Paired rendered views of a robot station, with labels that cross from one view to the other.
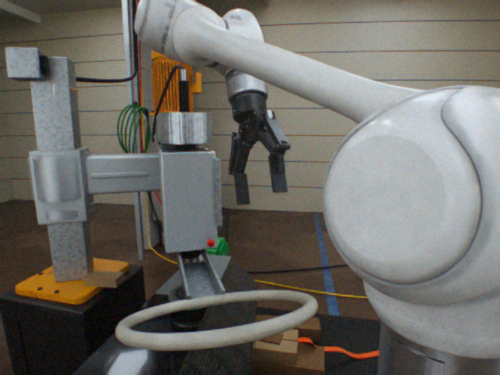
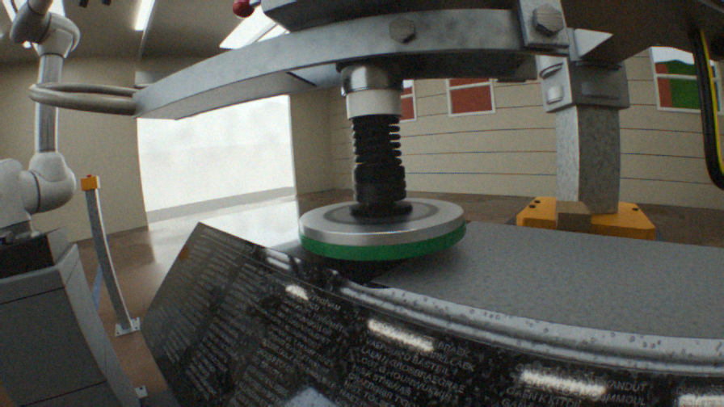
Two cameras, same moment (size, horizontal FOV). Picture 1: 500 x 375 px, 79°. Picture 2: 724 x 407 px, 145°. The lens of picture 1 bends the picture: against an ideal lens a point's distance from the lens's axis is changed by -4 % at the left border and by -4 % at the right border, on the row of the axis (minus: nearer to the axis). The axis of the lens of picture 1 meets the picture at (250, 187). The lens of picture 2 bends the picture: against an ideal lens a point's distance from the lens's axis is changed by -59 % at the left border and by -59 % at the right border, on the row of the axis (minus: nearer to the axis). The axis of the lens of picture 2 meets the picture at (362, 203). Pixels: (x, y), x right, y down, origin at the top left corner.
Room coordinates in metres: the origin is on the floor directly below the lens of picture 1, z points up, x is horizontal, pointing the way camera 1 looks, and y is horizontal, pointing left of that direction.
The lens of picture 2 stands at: (1.51, -0.04, 0.99)
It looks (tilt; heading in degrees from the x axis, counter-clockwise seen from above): 10 degrees down; 123
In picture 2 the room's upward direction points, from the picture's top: 4 degrees counter-clockwise
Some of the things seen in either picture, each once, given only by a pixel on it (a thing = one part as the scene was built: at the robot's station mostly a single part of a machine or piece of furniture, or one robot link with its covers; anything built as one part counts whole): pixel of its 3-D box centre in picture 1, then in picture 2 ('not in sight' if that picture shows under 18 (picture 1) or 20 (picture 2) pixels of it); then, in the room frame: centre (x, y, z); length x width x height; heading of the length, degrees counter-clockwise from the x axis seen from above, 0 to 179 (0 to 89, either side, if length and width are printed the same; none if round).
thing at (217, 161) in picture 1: (216, 191); not in sight; (1.30, 0.14, 1.41); 0.08 x 0.03 x 0.28; 17
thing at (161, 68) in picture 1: (175, 82); not in sight; (1.97, 0.45, 1.94); 0.31 x 0.28 x 0.40; 107
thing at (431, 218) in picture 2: (191, 293); (380, 215); (1.34, 0.27, 0.92); 0.21 x 0.21 x 0.01
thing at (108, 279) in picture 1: (104, 278); (570, 214); (1.68, 0.86, 0.81); 0.20 x 0.10 x 0.05; 85
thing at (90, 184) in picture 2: not in sight; (104, 257); (-0.63, 0.05, 0.54); 0.20 x 0.20 x 1.09; 77
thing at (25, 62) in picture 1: (28, 65); not in sight; (1.64, 1.13, 2.00); 0.20 x 0.18 x 0.15; 77
